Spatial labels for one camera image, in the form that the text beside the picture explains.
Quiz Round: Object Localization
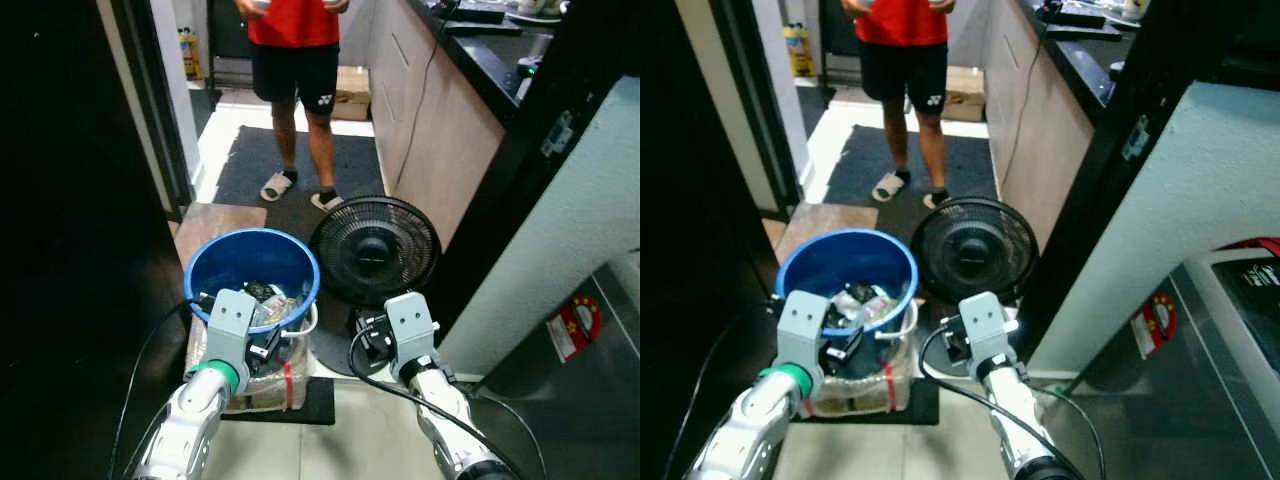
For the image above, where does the brown printed doormat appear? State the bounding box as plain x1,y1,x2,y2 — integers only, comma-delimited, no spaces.
775,203,851,263
172,203,241,266

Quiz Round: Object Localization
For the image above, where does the crumpled clear plastic bag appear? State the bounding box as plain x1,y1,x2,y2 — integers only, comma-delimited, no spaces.
240,283,301,328
830,283,896,331

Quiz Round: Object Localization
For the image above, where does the tall black cabinet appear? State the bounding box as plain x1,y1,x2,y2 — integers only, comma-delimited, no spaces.
0,0,186,480
640,0,781,480

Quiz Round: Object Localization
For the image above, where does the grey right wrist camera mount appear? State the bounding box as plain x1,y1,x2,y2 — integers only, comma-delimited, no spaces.
385,292,439,363
958,292,1016,366

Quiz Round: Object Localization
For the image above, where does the blue plastic bucket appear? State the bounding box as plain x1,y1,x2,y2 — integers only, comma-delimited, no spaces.
183,228,321,336
776,228,919,336

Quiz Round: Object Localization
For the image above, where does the yellow detergent bottle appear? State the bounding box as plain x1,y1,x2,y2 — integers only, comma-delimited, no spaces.
178,27,201,81
783,22,813,78

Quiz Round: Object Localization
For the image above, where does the black framed frosted door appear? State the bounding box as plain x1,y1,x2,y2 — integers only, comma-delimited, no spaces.
97,0,196,223
675,0,801,216

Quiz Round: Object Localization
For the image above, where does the black floor fan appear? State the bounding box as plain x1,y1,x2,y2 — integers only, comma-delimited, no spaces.
308,196,442,376
908,197,1039,376

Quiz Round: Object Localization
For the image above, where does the red garment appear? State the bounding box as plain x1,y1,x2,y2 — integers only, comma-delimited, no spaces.
1215,237,1280,259

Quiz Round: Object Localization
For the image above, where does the person in red shirt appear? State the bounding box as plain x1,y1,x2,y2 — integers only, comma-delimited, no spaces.
840,0,951,211
235,0,351,213

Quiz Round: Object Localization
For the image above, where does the red white washer sticker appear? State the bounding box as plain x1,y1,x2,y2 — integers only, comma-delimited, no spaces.
548,295,604,361
1130,292,1179,359

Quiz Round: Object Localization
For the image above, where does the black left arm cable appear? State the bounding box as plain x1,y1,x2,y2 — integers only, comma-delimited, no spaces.
108,296,211,480
660,296,783,480

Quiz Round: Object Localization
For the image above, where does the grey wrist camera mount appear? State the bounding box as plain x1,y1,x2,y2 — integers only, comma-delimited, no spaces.
205,290,259,369
958,292,1016,366
385,292,439,363
778,290,831,373

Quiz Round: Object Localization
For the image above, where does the dark grey floor carpet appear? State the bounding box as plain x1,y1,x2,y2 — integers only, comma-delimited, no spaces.
828,125,1001,236
213,125,386,236

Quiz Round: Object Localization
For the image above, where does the brown cardboard box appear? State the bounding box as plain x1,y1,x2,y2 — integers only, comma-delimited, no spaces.
333,67,373,122
942,67,987,123

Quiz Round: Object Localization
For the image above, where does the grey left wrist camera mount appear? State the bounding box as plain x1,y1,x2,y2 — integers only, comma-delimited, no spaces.
205,290,259,369
778,290,831,373

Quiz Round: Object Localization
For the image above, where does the wooden kitchen cabinet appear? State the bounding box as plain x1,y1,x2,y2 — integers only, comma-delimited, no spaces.
980,0,1151,251
365,0,561,251

